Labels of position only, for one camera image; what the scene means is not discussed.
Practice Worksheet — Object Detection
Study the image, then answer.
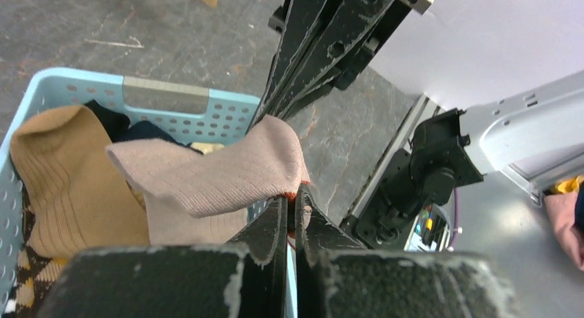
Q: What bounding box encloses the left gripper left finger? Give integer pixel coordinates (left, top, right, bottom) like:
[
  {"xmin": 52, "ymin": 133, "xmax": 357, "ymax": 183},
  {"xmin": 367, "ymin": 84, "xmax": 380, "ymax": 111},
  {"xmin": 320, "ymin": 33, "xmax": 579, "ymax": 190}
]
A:
[{"xmin": 38, "ymin": 198, "xmax": 288, "ymax": 317}]

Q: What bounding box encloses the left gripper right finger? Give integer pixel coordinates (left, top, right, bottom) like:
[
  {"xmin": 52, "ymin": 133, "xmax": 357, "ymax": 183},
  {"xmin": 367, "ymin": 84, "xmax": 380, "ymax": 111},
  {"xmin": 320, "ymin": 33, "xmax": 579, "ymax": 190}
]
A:
[{"xmin": 294, "ymin": 184, "xmax": 521, "ymax": 317}]

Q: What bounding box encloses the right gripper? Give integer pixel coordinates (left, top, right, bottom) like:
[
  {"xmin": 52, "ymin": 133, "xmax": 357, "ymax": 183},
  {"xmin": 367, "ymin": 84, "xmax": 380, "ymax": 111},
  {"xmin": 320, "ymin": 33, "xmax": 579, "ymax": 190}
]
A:
[{"xmin": 248, "ymin": 0, "xmax": 438, "ymax": 131}]

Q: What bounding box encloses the red white striped sock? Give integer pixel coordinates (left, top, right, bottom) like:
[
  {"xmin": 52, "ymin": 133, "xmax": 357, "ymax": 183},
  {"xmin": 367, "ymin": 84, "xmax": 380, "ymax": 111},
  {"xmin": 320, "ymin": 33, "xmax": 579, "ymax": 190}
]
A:
[{"xmin": 105, "ymin": 116, "xmax": 310, "ymax": 245}]

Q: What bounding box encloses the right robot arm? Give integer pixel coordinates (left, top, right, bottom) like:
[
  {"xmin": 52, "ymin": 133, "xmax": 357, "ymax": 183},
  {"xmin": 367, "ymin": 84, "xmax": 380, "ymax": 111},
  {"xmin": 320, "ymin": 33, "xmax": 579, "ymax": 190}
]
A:
[{"xmin": 374, "ymin": 0, "xmax": 583, "ymax": 177}]

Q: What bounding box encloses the light blue laundry basket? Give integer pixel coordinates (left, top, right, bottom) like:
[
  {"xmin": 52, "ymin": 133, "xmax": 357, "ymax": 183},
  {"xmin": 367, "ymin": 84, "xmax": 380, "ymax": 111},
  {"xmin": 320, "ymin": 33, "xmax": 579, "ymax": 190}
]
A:
[{"xmin": 1, "ymin": 67, "xmax": 297, "ymax": 315}]

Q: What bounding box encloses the tan ribbed sock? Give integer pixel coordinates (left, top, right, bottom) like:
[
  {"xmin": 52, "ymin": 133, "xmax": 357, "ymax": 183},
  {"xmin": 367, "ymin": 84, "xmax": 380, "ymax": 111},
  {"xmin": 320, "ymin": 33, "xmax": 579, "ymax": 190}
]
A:
[{"xmin": 10, "ymin": 105, "xmax": 149, "ymax": 257}]

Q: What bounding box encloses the navy blue sock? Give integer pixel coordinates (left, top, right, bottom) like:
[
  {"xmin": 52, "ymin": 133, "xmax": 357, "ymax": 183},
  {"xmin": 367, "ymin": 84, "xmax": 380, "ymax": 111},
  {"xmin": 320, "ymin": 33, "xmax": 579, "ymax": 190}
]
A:
[{"xmin": 85, "ymin": 100, "xmax": 203, "ymax": 155}]

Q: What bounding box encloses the brown yellow checked sock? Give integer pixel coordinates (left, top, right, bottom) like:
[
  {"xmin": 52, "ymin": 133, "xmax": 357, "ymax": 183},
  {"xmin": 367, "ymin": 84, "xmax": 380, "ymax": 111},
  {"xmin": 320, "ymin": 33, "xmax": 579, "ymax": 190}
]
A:
[{"xmin": 2, "ymin": 191, "xmax": 69, "ymax": 317}]

